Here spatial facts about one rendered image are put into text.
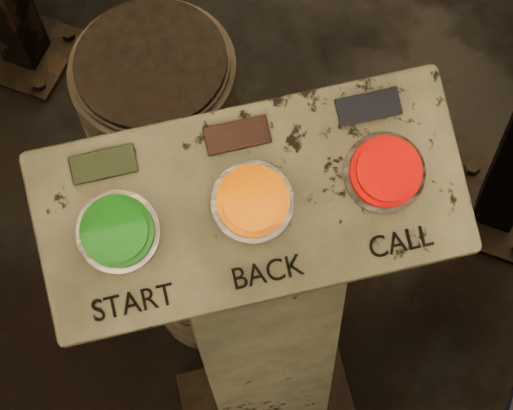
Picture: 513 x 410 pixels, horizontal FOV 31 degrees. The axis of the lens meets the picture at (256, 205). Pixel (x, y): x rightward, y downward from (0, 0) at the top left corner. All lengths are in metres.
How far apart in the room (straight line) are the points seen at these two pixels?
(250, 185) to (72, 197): 0.10
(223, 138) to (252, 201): 0.04
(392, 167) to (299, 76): 0.76
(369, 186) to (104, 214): 0.14
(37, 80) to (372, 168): 0.83
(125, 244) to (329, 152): 0.12
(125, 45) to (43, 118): 0.61
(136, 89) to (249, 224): 0.18
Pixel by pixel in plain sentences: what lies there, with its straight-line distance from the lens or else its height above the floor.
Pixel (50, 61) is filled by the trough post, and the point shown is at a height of 0.01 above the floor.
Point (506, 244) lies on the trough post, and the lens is 1.17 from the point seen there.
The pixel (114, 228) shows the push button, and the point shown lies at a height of 0.61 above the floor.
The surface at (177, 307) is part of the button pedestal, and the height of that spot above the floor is 0.58.
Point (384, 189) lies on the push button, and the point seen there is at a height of 0.61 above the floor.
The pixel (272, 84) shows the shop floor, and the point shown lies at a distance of 1.26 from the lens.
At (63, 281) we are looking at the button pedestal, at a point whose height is 0.59.
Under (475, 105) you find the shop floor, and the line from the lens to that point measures 1.26.
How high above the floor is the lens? 1.06
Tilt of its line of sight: 65 degrees down
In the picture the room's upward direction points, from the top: 5 degrees counter-clockwise
